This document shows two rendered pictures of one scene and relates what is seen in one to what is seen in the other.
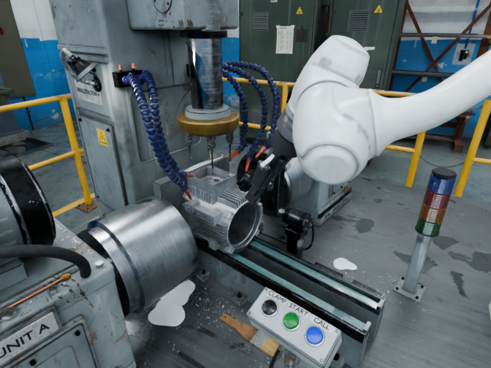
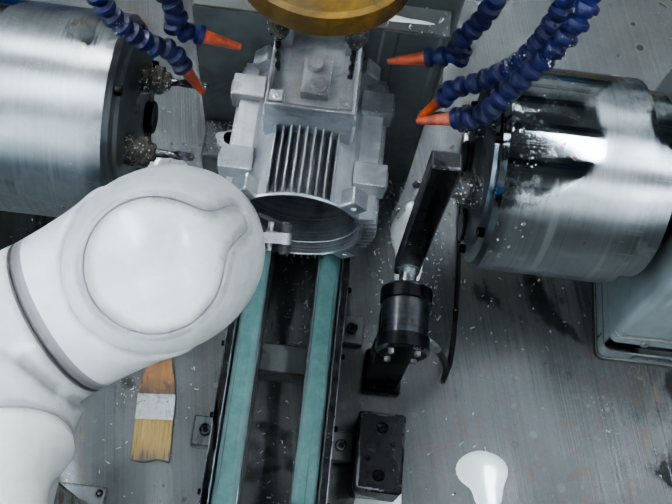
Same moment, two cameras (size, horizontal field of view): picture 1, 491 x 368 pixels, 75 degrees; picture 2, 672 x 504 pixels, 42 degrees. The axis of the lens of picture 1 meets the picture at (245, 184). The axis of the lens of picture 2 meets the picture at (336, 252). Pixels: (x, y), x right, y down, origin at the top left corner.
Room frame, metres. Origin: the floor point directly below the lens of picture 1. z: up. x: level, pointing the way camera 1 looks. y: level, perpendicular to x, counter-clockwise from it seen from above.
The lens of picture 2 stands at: (0.56, -0.36, 1.94)
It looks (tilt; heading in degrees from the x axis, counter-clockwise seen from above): 65 degrees down; 46
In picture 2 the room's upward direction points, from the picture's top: 10 degrees clockwise
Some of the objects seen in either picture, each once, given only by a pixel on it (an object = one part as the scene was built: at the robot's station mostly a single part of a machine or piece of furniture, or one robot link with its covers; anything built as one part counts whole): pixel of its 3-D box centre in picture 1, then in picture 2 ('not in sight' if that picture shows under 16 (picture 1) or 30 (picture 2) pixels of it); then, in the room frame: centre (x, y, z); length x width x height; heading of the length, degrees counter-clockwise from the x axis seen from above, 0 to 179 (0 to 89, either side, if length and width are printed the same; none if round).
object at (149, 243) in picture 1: (122, 263); (13, 106); (0.63, 0.30, 1.04); 0.37 x 0.25 x 0.25; 140
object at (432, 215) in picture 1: (432, 210); not in sight; (0.78, -0.53, 1.10); 0.06 x 0.06 x 0.04
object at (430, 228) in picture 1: (428, 223); not in sight; (0.78, -0.53, 1.05); 0.06 x 0.06 x 0.04
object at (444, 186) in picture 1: (441, 182); not in sight; (0.78, -0.53, 1.19); 0.06 x 0.06 x 0.04
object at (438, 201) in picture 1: (437, 196); not in sight; (0.78, -0.53, 1.14); 0.06 x 0.06 x 0.04
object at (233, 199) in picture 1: (221, 214); (306, 154); (0.90, 0.08, 1.01); 0.20 x 0.19 x 0.19; 50
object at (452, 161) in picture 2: (279, 181); (424, 221); (0.92, -0.11, 1.12); 0.04 x 0.03 x 0.26; 50
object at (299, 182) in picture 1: (280, 174); (578, 177); (1.15, -0.14, 1.04); 0.41 x 0.25 x 0.25; 140
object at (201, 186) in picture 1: (211, 184); (314, 83); (0.92, 0.11, 1.11); 0.12 x 0.11 x 0.07; 50
